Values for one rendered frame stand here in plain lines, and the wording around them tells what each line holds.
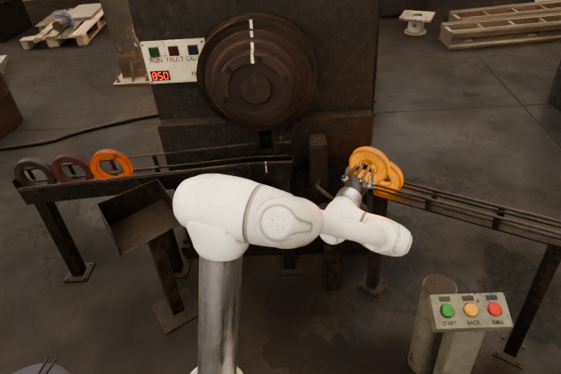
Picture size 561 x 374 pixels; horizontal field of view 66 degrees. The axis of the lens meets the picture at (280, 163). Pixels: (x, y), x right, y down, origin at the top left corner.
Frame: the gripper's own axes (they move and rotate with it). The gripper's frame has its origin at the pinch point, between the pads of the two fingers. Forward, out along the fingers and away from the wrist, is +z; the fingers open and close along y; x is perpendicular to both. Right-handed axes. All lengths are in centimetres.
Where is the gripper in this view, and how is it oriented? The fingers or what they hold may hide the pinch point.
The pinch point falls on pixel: (369, 162)
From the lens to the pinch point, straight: 170.0
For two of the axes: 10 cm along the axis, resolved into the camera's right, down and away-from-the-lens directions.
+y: 8.9, 2.2, -4.1
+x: -0.9, -7.8, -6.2
